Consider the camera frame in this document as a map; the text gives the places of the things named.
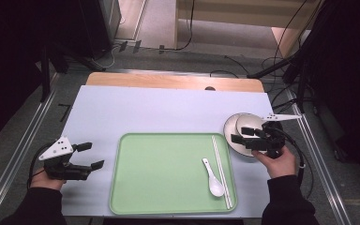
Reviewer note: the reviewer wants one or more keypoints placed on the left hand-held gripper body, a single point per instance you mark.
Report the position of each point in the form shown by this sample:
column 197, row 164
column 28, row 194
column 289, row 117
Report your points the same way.
column 57, row 150

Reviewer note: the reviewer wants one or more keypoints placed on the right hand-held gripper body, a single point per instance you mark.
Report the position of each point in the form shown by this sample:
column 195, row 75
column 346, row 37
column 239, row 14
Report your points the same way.
column 272, row 140

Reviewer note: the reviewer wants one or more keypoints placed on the white bowl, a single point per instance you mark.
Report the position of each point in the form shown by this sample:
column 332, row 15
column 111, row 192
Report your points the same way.
column 250, row 120

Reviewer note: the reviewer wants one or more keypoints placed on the white plate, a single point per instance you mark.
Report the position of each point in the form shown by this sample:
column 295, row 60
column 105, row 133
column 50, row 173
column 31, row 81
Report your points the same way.
column 229, row 126

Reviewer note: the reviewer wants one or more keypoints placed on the white chopstick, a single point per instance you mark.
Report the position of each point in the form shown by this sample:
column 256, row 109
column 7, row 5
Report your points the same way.
column 220, row 170
column 223, row 170

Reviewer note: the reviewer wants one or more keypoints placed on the white spoon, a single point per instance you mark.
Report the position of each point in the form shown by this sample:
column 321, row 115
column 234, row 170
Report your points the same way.
column 215, row 186

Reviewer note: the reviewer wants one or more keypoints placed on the green tray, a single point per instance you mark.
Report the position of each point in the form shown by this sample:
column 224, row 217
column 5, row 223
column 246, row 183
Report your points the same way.
column 162, row 175

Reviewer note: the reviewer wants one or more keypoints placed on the person's right hand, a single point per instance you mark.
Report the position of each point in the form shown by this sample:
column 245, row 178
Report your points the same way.
column 279, row 165

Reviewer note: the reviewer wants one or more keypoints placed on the person's left hand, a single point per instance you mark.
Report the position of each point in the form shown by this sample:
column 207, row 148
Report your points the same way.
column 45, row 183

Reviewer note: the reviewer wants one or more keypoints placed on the black metal stand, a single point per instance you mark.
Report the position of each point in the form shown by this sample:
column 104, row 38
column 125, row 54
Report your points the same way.
column 300, row 62
column 45, row 72

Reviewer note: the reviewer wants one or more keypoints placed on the pale table cover sheet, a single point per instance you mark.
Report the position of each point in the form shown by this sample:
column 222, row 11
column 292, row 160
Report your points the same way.
column 156, row 109

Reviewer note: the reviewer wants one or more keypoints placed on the wooden furniture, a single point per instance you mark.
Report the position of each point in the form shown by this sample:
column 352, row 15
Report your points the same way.
column 247, row 12

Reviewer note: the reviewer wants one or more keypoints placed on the metal floor rail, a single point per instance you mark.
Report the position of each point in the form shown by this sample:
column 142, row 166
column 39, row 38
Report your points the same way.
column 15, row 156
column 322, row 168

